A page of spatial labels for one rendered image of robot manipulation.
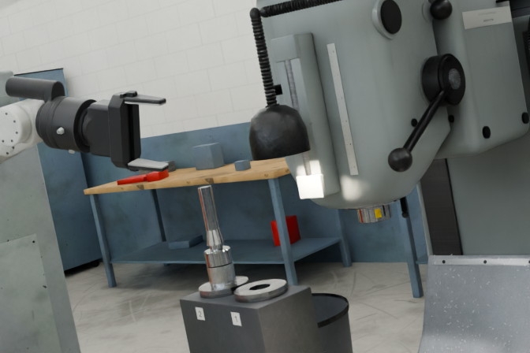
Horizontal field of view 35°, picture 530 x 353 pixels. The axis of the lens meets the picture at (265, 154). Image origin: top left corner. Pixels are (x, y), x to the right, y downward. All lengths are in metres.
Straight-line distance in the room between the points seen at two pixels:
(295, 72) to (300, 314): 0.49
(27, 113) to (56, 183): 7.01
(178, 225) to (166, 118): 1.00
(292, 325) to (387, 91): 0.48
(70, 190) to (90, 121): 7.16
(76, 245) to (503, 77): 7.45
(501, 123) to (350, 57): 0.30
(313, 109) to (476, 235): 0.58
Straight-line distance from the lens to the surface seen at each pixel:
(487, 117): 1.25
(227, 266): 1.49
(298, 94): 1.08
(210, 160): 6.97
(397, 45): 1.12
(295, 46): 1.07
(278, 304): 1.39
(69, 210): 8.51
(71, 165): 8.55
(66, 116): 1.39
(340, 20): 1.08
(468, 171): 1.55
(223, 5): 7.10
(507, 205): 1.53
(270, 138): 1.00
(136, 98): 1.34
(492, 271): 1.55
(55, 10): 8.84
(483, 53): 1.27
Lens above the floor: 1.50
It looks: 5 degrees down
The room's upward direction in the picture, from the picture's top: 11 degrees counter-clockwise
